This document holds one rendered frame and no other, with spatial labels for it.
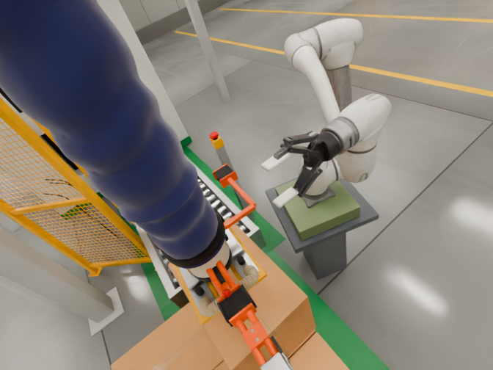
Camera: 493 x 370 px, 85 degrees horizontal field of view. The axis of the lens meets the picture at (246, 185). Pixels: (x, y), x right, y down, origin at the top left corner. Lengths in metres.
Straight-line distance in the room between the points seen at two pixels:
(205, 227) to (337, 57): 0.88
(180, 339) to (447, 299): 1.70
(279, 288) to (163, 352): 0.84
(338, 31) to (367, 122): 0.58
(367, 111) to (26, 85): 0.73
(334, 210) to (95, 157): 1.23
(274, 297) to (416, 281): 1.33
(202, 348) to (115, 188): 1.21
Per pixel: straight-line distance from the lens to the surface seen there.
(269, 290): 1.24
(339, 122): 0.76
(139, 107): 0.60
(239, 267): 1.09
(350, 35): 1.30
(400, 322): 2.20
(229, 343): 1.22
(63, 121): 0.59
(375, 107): 0.82
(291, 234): 1.58
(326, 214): 1.53
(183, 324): 1.80
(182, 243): 0.84
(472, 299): 2.37
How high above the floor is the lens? 2.07
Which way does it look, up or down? 44 degrees down
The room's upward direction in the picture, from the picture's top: 22 degrees counter-clockwise
